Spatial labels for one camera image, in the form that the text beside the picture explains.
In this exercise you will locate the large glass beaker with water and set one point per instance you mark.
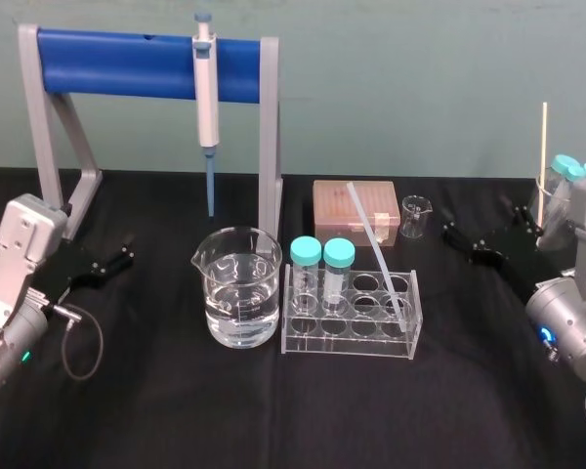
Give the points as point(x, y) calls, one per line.
point(241, 298)

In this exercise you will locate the blue stand crossbar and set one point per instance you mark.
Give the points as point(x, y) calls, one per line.
point(117, 63)

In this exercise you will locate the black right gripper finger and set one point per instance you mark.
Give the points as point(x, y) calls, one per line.
point(520, 215)
point(464, 242)

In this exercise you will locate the thin wooden stick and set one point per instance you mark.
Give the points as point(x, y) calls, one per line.
point(542, 146)

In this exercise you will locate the grey pipette stand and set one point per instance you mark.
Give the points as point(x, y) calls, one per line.
point(29, 122)

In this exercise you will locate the white pipette with blue tip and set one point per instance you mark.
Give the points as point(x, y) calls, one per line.
point(206, 98)

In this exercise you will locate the pink pipette tip box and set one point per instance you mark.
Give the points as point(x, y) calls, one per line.
point(337, 205)

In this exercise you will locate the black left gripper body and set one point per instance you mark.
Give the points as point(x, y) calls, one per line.
point(66, 268)

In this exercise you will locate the teal-capped tube in beaker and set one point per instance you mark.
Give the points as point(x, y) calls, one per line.
point(582, 171)
point(561, 163)

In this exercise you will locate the clear acrylic tube rack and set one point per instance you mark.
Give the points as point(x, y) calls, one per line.
point(351, 344)

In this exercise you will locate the black table cloth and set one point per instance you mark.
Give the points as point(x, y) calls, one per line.
point(185, 415)

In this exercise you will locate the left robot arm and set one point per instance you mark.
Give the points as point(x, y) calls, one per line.
point(14, 273)

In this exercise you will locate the clear beaker holding tubes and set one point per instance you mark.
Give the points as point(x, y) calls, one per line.
point(554, 220)

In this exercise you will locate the teal-capped clear tube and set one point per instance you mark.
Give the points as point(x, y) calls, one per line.
point(339, 254)
point(305, 251)

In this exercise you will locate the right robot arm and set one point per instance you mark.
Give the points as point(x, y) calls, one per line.
point(566, 317)

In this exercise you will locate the clear stirring rod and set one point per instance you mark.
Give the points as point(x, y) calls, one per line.
point(371, 234)

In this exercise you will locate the small empty glass beaker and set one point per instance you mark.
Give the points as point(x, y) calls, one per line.
point(415, 217)

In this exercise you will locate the small beige tape piece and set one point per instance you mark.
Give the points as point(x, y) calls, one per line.
point(381, 225)

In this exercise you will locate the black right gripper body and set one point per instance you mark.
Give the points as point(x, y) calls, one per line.
point(522, 259)

